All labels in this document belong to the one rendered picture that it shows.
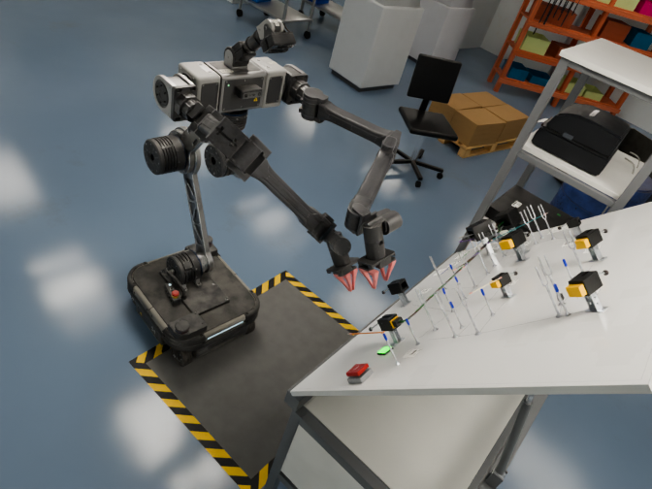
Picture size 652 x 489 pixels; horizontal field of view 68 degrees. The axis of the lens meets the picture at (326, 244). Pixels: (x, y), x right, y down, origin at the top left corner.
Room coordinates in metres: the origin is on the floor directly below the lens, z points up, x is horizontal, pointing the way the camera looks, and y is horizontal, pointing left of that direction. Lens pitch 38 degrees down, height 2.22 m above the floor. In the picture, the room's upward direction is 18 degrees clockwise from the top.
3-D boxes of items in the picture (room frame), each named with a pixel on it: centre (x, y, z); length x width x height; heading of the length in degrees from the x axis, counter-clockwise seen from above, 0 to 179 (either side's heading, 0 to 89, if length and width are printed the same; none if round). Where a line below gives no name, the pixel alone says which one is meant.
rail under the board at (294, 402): (1.42, -0.34, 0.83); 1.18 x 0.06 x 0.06; 150
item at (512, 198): (2.10, -0.90, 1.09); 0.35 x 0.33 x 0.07; 150
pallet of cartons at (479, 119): (5.57, -1.24, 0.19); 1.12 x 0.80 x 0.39; 143
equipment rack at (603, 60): (2.12, -0.98, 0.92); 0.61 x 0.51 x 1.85; 150
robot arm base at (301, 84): (1.84, 0.28, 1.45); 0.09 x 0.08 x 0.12; 144
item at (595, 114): (2.06, -0.88, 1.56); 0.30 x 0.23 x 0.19; 62
